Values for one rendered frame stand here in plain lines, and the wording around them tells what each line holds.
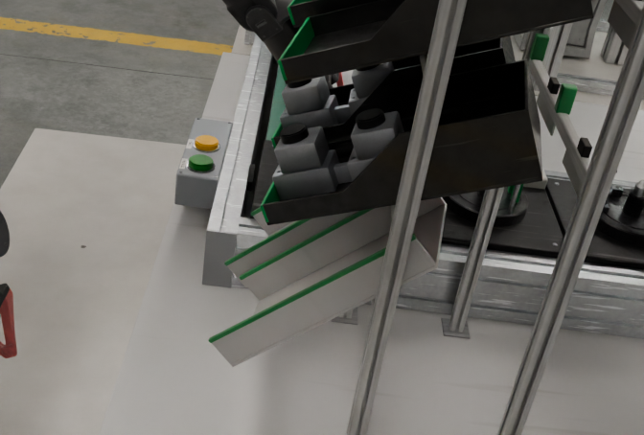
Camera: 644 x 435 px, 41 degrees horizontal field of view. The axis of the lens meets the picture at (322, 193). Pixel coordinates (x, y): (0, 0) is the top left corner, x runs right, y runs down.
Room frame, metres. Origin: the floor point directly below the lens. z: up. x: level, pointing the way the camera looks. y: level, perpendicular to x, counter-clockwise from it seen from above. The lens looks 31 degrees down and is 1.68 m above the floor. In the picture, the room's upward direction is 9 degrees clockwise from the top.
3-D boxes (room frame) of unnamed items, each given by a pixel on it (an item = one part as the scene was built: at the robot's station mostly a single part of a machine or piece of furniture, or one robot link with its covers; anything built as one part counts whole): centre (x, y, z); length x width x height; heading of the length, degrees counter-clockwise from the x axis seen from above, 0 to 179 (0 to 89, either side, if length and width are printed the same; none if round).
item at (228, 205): (1.50, 0.16, 0.91); 0.89 x 0.06 x 0.11; 3
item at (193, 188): (1.31, 0.21, 0.93); 0.21 x 0.07 x 0.06; 3
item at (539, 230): (1.25, -0.27, 1.01); 0.24 x 0.24 x 0.13; 3
